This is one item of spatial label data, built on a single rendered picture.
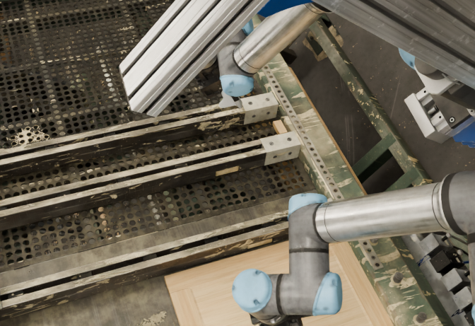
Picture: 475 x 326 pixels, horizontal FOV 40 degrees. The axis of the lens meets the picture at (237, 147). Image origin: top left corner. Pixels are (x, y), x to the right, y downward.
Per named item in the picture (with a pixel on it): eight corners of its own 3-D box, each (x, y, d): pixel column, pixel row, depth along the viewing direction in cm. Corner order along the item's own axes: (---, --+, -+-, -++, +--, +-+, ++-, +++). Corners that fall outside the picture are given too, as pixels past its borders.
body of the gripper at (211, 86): (201, 80, 181) (183, 56, 171) (228, 66, 180) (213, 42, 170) (208, 101, 177) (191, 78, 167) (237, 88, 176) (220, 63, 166)
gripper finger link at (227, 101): (225, 114, 184) (211, 91, 179) (244, 105, 184) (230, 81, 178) (227, 121, 182) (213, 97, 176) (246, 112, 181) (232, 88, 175)
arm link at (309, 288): (334, 250, 116) (275, 252, 120) (336, 315, 113) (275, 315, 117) (342, 254, 124) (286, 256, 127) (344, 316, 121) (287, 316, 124)
